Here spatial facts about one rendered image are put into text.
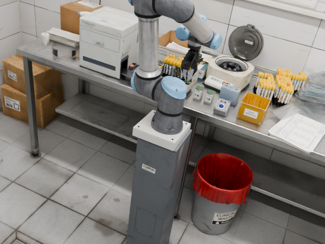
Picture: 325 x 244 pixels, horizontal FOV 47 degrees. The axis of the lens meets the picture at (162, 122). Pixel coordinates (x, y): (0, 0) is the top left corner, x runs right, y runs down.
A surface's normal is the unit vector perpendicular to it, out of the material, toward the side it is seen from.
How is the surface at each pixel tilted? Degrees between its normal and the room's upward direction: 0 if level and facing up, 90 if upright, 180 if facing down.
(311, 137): 0
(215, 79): 25
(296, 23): 90
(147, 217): 90
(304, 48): 90
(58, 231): 0
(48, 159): 0
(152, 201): 90
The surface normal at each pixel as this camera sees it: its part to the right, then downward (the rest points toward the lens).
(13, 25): 0.90, 0.33
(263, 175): 0.12, -0.82
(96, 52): -0.42, 0.47
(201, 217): -0.66, 0.41
